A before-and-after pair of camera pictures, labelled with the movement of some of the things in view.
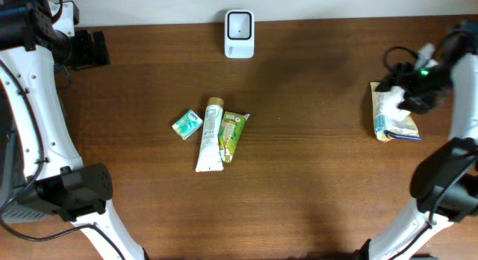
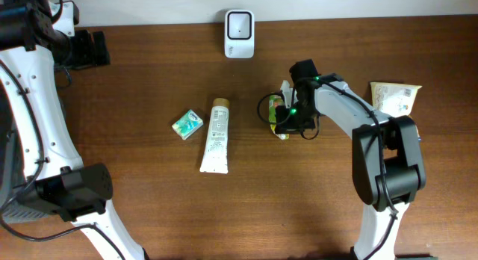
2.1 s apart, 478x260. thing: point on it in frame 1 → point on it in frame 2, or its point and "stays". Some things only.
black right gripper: [416, 104] → [285, 128]
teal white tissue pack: [187, 124] stays
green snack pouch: [229, 133] → [275, 100]
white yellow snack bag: [390, 122] stays
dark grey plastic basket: [13, 180] stays
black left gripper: [91, 56] stays
